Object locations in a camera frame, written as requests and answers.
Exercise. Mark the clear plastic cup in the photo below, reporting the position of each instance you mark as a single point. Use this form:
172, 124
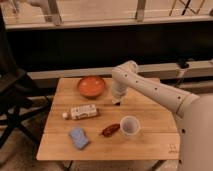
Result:
130, 126

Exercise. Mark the metal window railing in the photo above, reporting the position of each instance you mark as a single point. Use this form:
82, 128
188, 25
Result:
47, 14

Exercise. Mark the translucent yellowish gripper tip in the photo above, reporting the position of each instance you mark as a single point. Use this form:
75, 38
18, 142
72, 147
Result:
116, 100

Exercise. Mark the orange bowl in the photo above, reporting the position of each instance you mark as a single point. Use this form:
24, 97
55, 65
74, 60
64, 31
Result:
91, 86

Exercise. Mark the wooden folding table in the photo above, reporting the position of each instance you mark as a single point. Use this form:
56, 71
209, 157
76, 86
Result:
158, 138

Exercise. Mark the blue sponge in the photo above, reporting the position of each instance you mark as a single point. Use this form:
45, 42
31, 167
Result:
79, 138

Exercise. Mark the black office chair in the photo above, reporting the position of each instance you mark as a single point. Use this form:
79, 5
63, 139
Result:
15, 84

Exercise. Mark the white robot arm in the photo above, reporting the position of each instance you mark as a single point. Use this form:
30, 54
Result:
193, 114

